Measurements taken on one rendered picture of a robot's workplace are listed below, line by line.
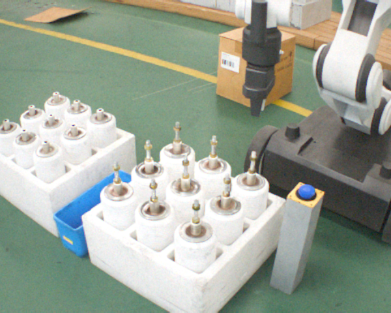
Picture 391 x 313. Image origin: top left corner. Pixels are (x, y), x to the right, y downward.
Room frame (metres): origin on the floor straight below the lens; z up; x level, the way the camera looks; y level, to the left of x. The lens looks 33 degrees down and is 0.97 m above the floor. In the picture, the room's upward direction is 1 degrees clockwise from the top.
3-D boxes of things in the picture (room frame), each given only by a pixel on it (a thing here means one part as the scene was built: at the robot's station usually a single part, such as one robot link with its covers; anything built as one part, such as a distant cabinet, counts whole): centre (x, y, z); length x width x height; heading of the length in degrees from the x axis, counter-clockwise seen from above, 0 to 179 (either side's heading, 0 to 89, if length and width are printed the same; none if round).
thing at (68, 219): (1.07, 0.28, 0.06); 0.30 x 0.11 x 0.12; 145
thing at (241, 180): (0.98, -0.14, 0.25); 0.08 x 0.08 x 0.01
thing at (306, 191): (0.85, -0.26, 0.32); 0.04 x 0.04 x 0.02
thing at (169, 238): (0.87, 0.09, 0.16); 0.10 x 0.10 x 0.18
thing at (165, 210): (0.87, 0.09, 0.25); 0.08 x 0.08 x 0.01
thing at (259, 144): (1.35, -0.23, 0.10); 0.20 x 0.05 x 0.20; 142
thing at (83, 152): (1.21, 0.37, 0.16); 0.10 x 0.10 x 0.18
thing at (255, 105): (0.96, -0.13, 0.48); 0.03 x 0.02 x 0.06; 68
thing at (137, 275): (0.96, 0.02, 0.09); 0.39 x 0.39 x 0.18; 54
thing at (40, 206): (1.28, 0.47, 0.09); 0.39 x 0.39 x 0.18; 55
